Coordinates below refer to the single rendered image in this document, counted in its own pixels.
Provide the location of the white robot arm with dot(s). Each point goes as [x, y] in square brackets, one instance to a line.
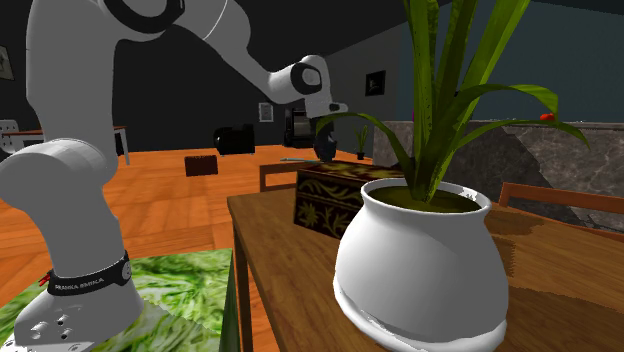
[68, 146]

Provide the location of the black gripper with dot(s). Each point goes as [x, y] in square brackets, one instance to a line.
[325, 145]

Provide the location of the green patterned robot stand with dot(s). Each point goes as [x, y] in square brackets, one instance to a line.
[185, 292]

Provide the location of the grey framed wall picture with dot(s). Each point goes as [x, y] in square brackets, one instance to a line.
[5, 63]

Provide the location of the grey marble counter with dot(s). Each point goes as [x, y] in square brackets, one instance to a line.
[556, 156]

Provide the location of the dark brown box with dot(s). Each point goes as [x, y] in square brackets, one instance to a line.
[201, 166]

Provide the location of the black appliance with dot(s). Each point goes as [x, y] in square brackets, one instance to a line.
[298, 128]

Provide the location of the wooden chair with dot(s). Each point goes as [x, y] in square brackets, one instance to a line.
[278, 169]
[560, 197]

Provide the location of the white chair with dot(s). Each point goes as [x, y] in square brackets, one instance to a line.
[8, 134]

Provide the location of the small red thing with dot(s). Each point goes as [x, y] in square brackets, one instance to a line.
[547, 117]

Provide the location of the small potted plant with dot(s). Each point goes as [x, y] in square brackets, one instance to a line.
[361, 141]

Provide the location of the pale blue thin stick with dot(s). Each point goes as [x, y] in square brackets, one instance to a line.
[295, 159]

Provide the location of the dark framed wall picture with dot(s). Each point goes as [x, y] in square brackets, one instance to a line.
[375, 83]

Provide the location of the green plant in white pot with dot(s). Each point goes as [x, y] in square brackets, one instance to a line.
[419, 273]

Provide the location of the pale framed wall picture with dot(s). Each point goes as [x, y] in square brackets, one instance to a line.
[265, 112]

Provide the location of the black cylinder thing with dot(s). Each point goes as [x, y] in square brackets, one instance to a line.
[234, 140]

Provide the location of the dark ornate patterned box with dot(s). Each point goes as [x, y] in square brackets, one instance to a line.
[324, 200]

